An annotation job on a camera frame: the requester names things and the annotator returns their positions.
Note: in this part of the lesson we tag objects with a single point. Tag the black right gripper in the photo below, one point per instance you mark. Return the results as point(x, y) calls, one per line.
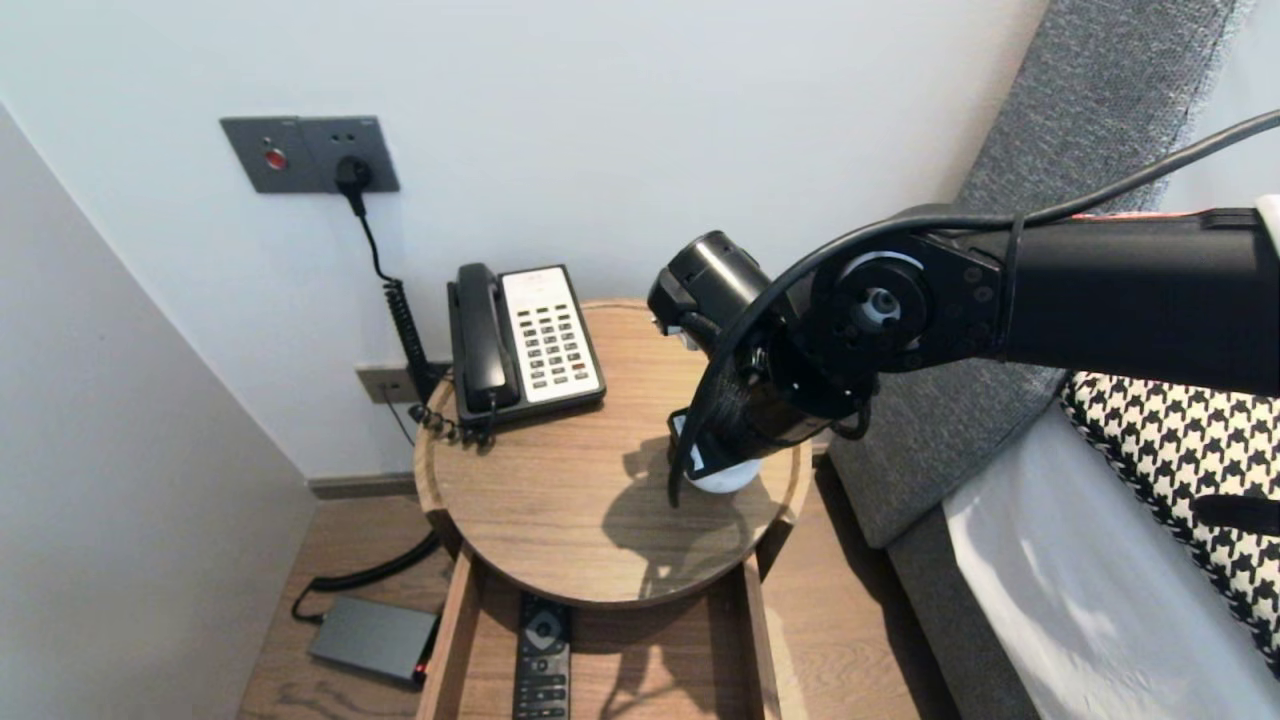
point(715, 445)

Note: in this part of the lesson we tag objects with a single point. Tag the white round smart speaker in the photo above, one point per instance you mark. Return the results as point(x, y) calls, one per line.
point(725, 482)

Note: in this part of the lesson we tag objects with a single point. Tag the wooden table drawer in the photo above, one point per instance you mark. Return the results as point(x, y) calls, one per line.
point(660, 680)

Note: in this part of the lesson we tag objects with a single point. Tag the black TV remote control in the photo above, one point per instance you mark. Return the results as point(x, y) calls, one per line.
point(542, 650)

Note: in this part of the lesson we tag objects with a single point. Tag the round wooden side table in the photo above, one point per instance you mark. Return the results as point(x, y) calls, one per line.
point(560, 500)

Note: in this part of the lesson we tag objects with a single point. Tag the black telephone base white keypad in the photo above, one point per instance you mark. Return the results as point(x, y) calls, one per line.
point(550, 340)

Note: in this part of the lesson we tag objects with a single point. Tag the grey fabric headboard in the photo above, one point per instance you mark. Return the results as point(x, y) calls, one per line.
point(930, 470)

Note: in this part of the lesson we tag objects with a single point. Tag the black telephone handset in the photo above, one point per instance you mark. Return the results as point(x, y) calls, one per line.
point(482, 340)

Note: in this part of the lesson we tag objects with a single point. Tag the grey fabric bed base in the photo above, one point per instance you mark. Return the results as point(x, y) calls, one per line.
point(950, 620)

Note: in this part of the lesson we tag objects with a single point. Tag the grey power adapter box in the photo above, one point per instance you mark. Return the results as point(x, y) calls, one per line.
point(370, 640)

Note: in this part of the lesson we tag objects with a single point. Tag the black power plug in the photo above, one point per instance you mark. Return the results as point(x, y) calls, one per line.
point(354, 178)

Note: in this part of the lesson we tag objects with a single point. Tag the black white houndstooth pillow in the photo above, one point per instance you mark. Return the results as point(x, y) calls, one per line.
point(1180, 440)

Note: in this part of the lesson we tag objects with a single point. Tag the small red bordered label sticker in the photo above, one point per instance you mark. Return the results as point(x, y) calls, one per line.
point(1130, 213)

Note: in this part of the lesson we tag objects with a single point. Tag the small bronze wall outlet plate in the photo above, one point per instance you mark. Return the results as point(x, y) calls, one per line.
point(378, 385)

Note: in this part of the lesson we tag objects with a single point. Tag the grey wall socket panel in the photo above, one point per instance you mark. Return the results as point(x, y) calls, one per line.
point(350, 138)

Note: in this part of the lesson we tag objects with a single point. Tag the grey switch panel red button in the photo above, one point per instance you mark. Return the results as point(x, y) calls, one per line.
point(262, 158)

